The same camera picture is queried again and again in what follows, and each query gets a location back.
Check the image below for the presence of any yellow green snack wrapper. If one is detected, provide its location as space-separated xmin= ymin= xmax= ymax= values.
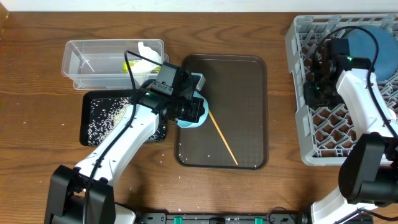
xmin=123 ymin=60 xmax=161 ymax=74

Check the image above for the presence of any dark blue plate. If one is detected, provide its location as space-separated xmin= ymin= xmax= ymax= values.
xmin=343 ymin=26 xmax=397 ymax=83

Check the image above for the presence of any light blue rice bowl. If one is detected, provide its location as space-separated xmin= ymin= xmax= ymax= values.
xmin=177 ymin=91 xmax=209 ymax=129

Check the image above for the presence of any white napkin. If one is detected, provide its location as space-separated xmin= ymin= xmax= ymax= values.
xmin=133 ymin=42 xmax=162 ymax=66

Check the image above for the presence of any wooden chopstick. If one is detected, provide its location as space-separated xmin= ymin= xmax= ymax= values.
xmin=208 ymin=110 xmax=239 ymax=166

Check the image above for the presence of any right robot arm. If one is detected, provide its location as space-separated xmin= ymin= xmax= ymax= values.
xmin=304 ymin=39 xmax=397 ymax=223

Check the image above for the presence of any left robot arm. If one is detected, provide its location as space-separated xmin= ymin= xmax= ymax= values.
xmin=44 ymin=66 xmax=207 ymax=223

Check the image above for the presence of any spilled rice pile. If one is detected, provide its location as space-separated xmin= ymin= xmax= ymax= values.
xmin=86 ymin=96 xmax=167 ymax=146

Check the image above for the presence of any black tray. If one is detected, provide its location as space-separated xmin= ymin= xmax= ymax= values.
xmin=79 ymin=89 xmax=169 ymax=147

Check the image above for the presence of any brown serving tray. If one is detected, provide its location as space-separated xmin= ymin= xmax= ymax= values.
xmin=174 ymin=54 xmax=269 ymax=170

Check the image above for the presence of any clear plastic bin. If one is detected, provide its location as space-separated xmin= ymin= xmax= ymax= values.
xmin=61 ymin=39 xmax=170 ymax=91

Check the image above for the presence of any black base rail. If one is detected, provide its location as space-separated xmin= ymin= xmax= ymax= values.
xmin=134 ymin=211 xmax=312 ymax=224

